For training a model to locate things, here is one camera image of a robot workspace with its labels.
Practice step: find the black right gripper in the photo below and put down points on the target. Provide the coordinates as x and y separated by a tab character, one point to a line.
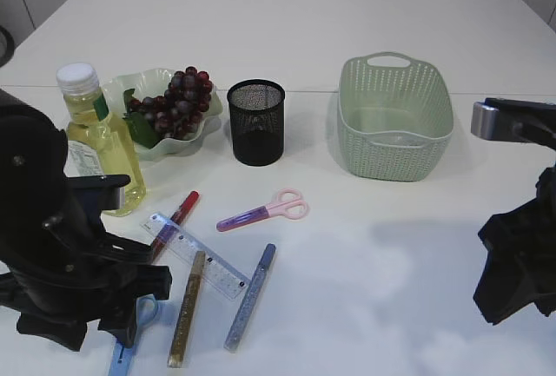
520	263

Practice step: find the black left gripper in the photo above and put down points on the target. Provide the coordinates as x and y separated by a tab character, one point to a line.
66	269

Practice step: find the clear plastic sheet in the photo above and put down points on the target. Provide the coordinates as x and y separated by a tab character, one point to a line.
399	139

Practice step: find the yellow tea bottle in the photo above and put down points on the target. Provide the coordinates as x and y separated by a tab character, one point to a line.
99	140

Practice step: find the purple artificial grape bunch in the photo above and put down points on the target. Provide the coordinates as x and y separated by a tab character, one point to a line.
175	114

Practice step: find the pink purple scissors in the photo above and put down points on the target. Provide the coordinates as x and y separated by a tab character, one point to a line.
287	202

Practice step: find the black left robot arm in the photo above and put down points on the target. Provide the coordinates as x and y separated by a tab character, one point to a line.
30	142

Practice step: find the gold glitter glue pen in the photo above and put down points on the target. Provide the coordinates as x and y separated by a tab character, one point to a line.
187	310

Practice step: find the silver blue glitter glue pen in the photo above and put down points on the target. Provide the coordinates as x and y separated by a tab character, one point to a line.
247	306

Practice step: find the red glitter glue pen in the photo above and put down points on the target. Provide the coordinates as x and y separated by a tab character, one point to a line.
178	217

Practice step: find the green plastic woven basket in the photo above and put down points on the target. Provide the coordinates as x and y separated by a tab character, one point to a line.
377	98

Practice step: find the black mesh pen holder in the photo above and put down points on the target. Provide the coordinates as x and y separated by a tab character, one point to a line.
256	116

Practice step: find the green wavy glass bowl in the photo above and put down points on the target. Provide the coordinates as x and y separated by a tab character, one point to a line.
152	82

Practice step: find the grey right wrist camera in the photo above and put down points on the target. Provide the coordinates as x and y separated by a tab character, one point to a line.
505	120

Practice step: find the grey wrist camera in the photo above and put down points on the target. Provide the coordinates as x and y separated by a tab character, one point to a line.
97	193
505	120

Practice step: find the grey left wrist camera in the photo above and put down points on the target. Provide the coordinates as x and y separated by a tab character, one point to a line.
97	193

